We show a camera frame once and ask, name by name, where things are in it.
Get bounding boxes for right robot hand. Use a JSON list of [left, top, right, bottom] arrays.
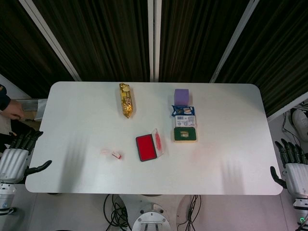
[[269, 139, 308, 200]]

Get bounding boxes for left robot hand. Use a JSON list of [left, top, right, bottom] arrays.
[[0, 130, 52, 185]]

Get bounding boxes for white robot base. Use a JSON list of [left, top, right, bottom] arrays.
[[115, 193, 201, 231]]

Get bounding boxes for bystander person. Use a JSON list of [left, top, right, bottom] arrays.
[[0, 84, 25, 120]]

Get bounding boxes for white sneaker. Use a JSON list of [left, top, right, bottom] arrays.
[[291, 108, 308, 142]]

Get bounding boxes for open cardboard box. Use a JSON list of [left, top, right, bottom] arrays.
[[22, 98, 48, 122]]

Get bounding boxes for dark pleated curtain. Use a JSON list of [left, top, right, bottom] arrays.
[[158, 0, 252, 83], [0, 0, 75, 98], [32, 0, 151, 82], [216, 0, 308, 118]]

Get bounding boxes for white box with barcode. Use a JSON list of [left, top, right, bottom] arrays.
[[174, 115, 197, 128]]

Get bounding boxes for green and yellow sponge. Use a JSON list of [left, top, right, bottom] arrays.
[[173, 127, 198, 143]]

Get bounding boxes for gold snack packet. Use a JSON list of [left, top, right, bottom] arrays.
[[118, 83, 135, 119]]

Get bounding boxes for blue Oreo cookie packet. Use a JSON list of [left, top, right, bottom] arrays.
[[170, 104, 196, 118]]

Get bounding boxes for red ink pad case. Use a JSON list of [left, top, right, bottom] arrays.
[[135, 128, 167, 162]]

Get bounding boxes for purple foam cube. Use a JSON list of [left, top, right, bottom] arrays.
[[174, 89, 191, 107]]

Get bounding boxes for thin black side cables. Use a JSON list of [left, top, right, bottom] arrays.
[[281, 112, 308, 145]]

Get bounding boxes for black floor cable bundle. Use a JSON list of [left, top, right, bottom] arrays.
[[177, 194, 202, 228], [103, 193, 132, 231]]

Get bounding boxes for white frame post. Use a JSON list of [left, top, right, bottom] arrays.
[[208, 0, 261, 84], [147, 0, 163, 82], [18, 0, 82, 82]]

